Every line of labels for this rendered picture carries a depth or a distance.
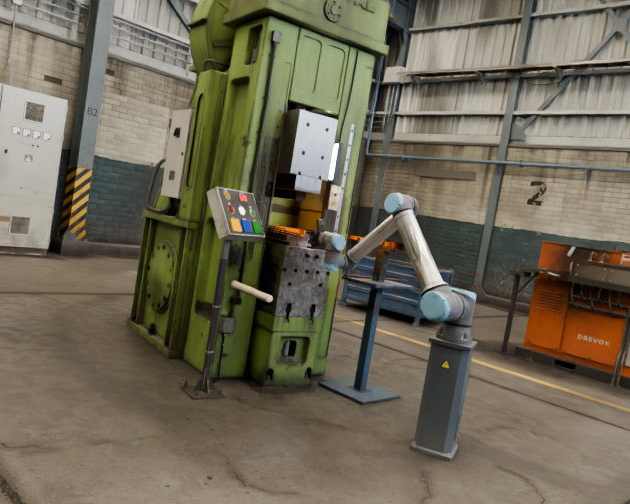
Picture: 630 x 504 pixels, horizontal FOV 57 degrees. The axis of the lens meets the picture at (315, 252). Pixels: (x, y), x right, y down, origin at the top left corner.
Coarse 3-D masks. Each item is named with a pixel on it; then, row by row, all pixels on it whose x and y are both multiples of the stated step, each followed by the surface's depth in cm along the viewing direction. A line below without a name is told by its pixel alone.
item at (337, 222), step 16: (352, 48) 395; (352, 64) 397; (368, 64) 405; (368, 80) 408; (352, 96) 401; (368, 96) 410; (352, 112) 403; (352, 128) 405; (352, 144) 408; (352, 160) 410; (352, 176) 412; (320, 192) 406; (352, 192) 414; (304, 208) 420; (320, 208) 404; (304, 224) 418; (336, 224) 409; (336, 272) 416; (336, 288) 418; (320, 336) 415; (320, 352) 418; (320, 368) 420
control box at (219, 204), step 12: (216, 192) 320; (228, 192) 327; (240, 192) 338; (216, 204) 320; (228, 204) 323; (240, 204) 333; (252, 204) 344; (216, 216) 319; (228, 216) 319; (240, 216) 329; (252, 216) 339; (216, 228) 319; (228, 228) 315; (252, 228) 335; (240, 240) 334; (252, 240) 342
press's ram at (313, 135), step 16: (288, 112) 373; (304, 112) 364; (288, 128) 371; (304, 128) 366; (320, 128) 373; (336, 128) 380; (288, 144) 370; (304, 144) 368; (320, 144) 375; (288, 160) 368; (304, 160) 370; (320, 160) 377; (320, 176) 379
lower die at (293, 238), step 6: (276, 228) 400; (270, 234) 387; (282, 234) 375; (288, 234) 377; (294, 234) 373; (300, 234) 376; (288, 240) 372; (294, 240) 374; (300, 240) 377; (306, 240) 379; (300, 246) 377; (306, 246) 380
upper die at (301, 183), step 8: (280, 176) 383; (288, 176) 375; (296, 176) 368; (304, 176) 371; (280, 184) 382; (288, 184) 374; (296, 184) 369; (304, 184) 372; (312, 184) 376; (320, 184) 379; (312, 192) 377
